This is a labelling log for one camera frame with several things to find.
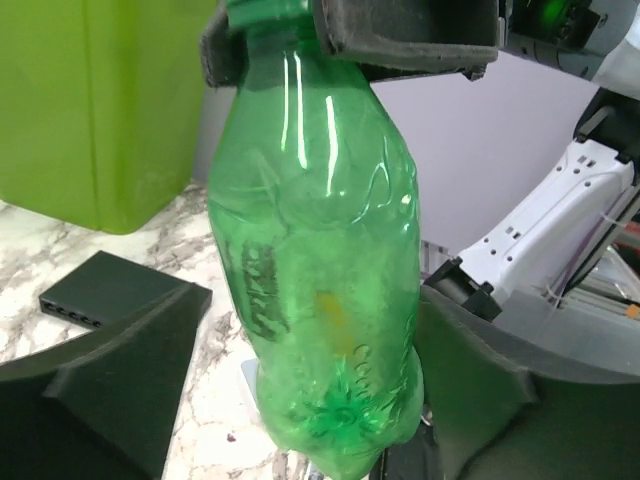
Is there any green sprite bottle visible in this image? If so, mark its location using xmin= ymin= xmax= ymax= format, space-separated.
xmin=208 ymin=1 xmax=423 ymax=479

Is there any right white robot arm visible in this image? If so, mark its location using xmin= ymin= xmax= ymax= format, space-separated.
xmin=309 ymin=1 xmax=639 ymax=320

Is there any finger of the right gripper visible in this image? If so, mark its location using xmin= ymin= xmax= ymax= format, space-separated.
xmin=312 ymin=0 xmax=500 ymax=82
xmin=199 ymin=7 xmax=247 ymax=88

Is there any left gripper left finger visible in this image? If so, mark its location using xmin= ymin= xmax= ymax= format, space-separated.
xmin=1 ymin=285 xmax=196 ymax=479

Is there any right black foam pad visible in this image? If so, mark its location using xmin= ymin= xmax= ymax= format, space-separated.
xmin=38 ymin=251 xmax=212 ymax=330

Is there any grey rectangular sharpening stone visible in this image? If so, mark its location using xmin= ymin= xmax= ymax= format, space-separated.
xmin=239 ymin=358 xmax=260 ymax=424

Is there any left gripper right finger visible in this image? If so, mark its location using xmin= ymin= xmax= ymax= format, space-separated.
xmin=417 ymin=286 xmax=639 ymax=479

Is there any green plastic bin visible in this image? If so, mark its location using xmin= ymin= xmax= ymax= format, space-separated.
xmin=1 ymin=0 xmax=215 ymax=234

